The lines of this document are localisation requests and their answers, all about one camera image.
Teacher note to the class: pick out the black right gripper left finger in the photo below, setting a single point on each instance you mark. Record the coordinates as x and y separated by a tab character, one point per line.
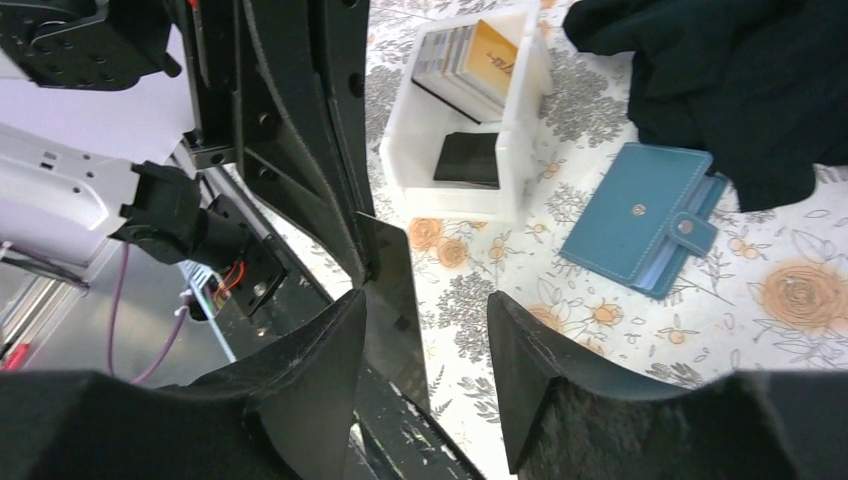
284	412

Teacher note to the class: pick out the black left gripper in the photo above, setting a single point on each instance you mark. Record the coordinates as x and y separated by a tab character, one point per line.
104	76

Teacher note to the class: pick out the white plastic card box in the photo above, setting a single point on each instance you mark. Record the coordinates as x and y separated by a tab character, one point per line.
419	124

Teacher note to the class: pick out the black crumpled cloth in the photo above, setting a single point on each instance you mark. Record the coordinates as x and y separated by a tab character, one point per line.
760	85

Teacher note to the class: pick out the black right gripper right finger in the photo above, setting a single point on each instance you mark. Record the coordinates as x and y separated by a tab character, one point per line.
569	413

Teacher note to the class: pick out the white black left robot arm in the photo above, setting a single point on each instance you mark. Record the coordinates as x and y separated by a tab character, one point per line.
134	197

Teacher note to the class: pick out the black card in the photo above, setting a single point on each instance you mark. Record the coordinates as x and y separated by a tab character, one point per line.
468	158

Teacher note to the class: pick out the blue leather card holder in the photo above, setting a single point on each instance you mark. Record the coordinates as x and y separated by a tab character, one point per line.
648	215

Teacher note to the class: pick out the stack of credit cards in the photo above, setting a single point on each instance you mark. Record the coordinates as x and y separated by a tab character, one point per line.
468	68

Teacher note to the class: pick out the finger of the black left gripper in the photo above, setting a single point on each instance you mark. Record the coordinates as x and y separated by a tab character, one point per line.
288	152
345	34

